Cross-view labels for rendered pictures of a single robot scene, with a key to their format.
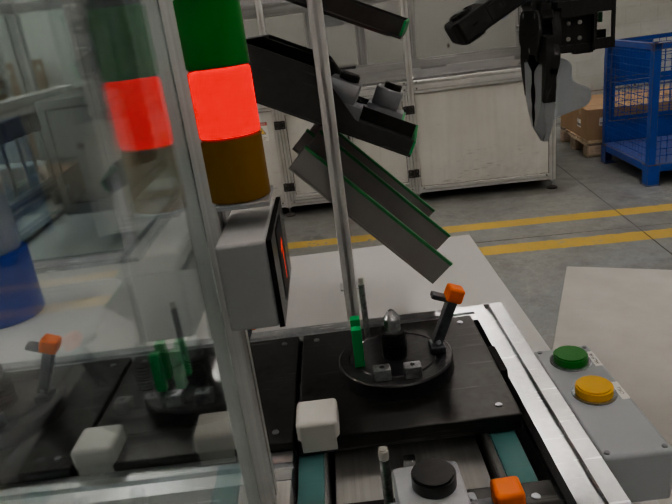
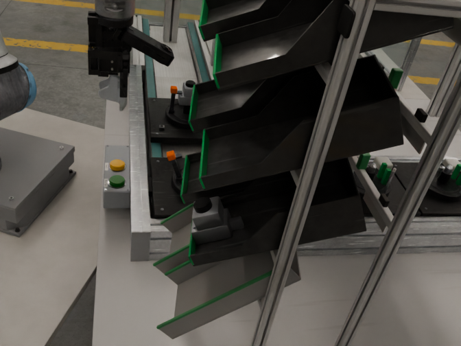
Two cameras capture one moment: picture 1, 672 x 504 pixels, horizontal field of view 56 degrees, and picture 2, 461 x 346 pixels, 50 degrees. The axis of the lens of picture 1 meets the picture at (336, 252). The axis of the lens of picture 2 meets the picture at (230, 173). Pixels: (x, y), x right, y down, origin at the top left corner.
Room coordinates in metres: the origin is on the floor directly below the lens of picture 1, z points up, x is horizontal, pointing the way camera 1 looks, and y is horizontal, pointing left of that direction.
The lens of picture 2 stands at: (1.69, -0.27, 1.79)
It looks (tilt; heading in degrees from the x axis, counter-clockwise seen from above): 37 degrees down; 163
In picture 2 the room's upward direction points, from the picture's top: 10 degrees clockwise
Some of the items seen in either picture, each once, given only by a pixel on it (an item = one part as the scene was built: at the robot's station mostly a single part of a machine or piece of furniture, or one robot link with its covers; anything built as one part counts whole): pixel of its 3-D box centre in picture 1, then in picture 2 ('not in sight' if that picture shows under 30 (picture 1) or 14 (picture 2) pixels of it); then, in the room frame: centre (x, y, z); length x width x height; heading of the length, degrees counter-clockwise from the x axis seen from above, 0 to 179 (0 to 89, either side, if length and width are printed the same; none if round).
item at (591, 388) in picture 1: (594, 391); (117, 166); (0.59, -0.26, 0.96); 0.04 x 0.04 x 0.02
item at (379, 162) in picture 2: not in sight; (370, 174); (0.69, 0.44, 1.01); 0.24 x 0.24 x 0.13; 89
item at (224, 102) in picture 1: (222, 101); not in sight; (0.49, 0.07, 1.33); 0.05 x 0.05 x 0.05
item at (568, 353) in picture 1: (570, 360); (116, 182); (0.66, -0.27, 0.96); 0.04 x 0.04 x 0.02
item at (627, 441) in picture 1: (593, 415); (117, 175); (0.59, -0.26, 0.93); 0.21 x 0.07 x 0.06; 179
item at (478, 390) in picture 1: (392, 338); (199, 171); (0.68, -0.05, 1.01); 0.24 x 0.24 x 0.13; 89
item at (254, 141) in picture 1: (234, 165); not in sight; (0.49, 0.07, 1.28); 0.05 x 0.05 x 0.05
